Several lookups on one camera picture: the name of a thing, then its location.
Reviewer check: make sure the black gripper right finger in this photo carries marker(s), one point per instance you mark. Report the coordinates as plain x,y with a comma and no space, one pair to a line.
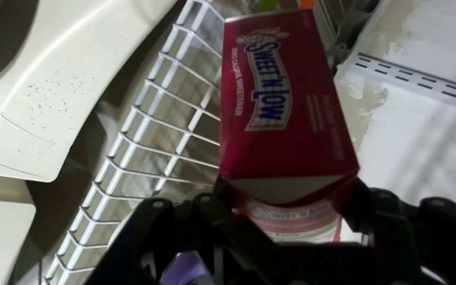
397,231

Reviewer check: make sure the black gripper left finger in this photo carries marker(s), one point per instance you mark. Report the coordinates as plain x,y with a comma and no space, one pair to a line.
207,237

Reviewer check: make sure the pink Sweet'N Low box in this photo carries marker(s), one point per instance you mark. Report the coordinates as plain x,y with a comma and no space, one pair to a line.
284,111

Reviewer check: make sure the purple object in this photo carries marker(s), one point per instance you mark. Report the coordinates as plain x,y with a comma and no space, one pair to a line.
186,269

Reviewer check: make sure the white slotted shelf rail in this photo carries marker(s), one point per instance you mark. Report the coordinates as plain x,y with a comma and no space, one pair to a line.
423,80

